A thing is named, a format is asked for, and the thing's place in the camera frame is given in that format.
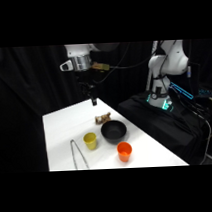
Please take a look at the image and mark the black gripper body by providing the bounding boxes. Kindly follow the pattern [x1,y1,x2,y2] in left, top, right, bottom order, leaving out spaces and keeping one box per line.
[75,69,99,100]

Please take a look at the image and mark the tiger plush toy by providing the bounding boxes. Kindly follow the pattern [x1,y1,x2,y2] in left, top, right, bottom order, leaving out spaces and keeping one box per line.
[94,111,113,125]

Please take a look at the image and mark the black bowl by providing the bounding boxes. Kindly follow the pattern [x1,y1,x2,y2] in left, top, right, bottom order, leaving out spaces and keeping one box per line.
[100,119,129,145]

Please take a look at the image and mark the tan wrist connector block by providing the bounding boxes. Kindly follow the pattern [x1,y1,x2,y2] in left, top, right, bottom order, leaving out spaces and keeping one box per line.
[89,61,111,74]

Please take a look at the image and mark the yellow plastic cup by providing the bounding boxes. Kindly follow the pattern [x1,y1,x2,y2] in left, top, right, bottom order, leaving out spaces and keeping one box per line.
[82,131,98,151]

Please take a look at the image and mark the metal tongs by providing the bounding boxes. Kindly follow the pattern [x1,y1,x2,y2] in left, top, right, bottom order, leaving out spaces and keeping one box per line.
[69,138,91,172]

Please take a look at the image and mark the orange plastic cup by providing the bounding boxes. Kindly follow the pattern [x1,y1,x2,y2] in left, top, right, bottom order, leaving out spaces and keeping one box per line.
[116,141,134,164]

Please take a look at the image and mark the black curtain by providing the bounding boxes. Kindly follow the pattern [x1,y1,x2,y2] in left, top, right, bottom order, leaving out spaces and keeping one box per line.
[0,41,158,175]

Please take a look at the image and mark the black cloth-covered robot stand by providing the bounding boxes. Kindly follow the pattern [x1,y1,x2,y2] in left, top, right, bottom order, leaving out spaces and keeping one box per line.
[115,88,212,169]

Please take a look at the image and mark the blue lit strip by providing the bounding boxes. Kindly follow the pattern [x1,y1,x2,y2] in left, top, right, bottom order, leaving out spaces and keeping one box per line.
[169,80,195,102]

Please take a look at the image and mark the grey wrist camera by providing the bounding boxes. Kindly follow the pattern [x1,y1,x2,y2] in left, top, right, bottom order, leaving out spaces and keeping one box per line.
[59,59,74,72]

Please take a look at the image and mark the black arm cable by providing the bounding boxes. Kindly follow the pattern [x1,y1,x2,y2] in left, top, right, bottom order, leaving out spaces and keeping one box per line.
[90,41,155,86]

